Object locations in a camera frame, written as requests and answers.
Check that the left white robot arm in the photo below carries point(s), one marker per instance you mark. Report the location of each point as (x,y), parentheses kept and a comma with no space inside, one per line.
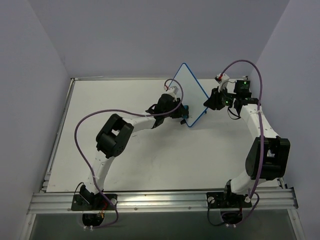
(115,134)

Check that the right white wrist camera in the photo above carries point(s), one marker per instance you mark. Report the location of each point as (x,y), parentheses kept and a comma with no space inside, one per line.
(223,80)

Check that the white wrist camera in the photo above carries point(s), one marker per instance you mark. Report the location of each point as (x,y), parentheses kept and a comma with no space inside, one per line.
(223,80)
(172,91)

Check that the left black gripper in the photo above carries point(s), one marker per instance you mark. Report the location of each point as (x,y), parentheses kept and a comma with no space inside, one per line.
(178,110)

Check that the left black whiteboard foot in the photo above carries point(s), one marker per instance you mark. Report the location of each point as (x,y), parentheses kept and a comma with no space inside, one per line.
(182,122)

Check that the aluminium front rail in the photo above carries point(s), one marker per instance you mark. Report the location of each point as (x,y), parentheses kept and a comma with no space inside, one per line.
(267,198)

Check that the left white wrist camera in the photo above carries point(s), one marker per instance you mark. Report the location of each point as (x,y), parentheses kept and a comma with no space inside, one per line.
(172,91)

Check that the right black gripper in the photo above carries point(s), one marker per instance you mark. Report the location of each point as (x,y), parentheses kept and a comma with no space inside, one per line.
(213,100)

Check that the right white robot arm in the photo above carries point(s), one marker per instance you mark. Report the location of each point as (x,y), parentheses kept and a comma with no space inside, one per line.
(268,156)

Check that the aluminium table edge frame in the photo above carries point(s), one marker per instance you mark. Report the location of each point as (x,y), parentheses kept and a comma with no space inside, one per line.
(48,171)

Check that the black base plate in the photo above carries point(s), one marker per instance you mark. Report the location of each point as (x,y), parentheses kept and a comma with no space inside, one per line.
(100,201)
(219,200)

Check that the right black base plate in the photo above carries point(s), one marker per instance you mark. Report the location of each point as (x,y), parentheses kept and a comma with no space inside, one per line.
(219,200)

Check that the blue whiteboard eraser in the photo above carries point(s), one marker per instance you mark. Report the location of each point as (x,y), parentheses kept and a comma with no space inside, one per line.
(184,110)

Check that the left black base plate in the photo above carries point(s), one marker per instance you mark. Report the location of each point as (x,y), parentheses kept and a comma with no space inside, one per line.
(100,201)

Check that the blue framed whiteboard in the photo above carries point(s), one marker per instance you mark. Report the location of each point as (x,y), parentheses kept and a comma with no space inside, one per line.
(194,95)

